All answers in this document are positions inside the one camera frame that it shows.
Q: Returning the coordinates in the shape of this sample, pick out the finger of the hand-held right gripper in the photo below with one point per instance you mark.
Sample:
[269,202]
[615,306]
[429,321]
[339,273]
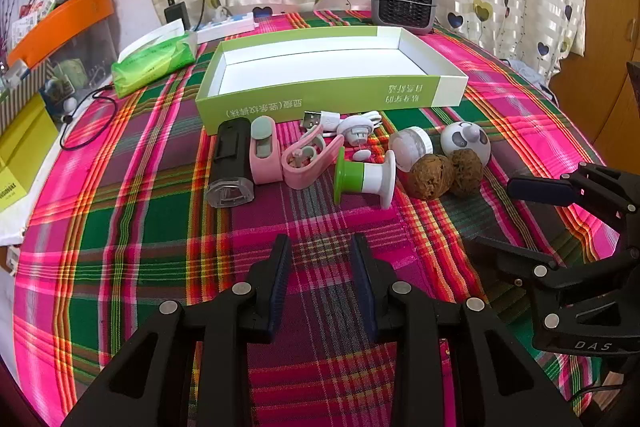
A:
[520,252]
[540,190]

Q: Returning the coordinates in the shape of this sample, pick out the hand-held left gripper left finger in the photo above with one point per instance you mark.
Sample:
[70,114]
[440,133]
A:
[280,282]

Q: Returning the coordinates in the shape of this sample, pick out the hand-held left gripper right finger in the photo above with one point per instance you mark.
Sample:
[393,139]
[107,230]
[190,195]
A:
[362,287]

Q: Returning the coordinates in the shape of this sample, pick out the brown walnut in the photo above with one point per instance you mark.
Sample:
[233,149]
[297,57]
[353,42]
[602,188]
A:
[430,179]
[467,172]

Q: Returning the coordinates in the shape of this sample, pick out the panda ball toy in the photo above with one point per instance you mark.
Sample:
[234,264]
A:
[465,139]

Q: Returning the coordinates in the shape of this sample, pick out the pink plastic clip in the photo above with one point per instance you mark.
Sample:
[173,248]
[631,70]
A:
[300,177]

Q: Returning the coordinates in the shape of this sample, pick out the green white spool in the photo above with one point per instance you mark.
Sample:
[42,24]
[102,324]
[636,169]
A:
[370,179]

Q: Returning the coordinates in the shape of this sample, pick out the pink grey device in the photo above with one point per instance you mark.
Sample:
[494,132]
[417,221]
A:
[265,167]

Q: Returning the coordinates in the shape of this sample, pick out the black bike light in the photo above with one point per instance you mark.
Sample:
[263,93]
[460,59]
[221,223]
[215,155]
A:
[230,147]

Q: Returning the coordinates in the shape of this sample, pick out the white round plug adapter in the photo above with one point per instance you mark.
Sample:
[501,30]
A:
[356,134]

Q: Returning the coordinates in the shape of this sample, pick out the green white cardboard box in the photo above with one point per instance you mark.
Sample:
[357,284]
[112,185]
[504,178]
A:
[300,102]

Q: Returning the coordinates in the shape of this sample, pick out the white blue cloth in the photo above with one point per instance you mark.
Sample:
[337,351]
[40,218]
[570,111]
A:
[525,74]

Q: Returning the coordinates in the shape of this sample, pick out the wooden cabinet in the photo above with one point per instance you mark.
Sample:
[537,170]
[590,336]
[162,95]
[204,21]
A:
[600,57]

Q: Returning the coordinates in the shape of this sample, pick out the pink green plaid tablecloth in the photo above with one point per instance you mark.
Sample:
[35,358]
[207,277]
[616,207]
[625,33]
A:
[150,207]

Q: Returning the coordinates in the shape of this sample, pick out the green tissue pack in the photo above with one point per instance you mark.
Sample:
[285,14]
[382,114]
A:
[150,62]

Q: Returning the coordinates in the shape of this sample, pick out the white power strip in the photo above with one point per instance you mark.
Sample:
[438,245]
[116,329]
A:
[225,28]

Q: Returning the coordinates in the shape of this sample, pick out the black power adapter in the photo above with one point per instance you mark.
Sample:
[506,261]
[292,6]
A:
[176,14]

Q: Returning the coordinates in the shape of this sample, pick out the yellow cardboard box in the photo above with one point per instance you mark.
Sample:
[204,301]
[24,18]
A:
[20,157]

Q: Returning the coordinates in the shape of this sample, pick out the clear plastic storage bin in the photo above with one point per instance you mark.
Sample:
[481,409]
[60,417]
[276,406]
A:
[85,52]

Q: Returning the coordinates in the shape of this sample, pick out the striped cardboard box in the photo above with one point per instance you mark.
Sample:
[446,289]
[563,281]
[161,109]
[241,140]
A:
[20,102]

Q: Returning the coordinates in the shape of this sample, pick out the orange plastic tray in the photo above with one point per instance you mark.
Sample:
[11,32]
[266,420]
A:
[65,22]

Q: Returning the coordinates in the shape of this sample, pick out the colourful card packets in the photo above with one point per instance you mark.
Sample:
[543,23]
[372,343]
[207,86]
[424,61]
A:
[32,12]

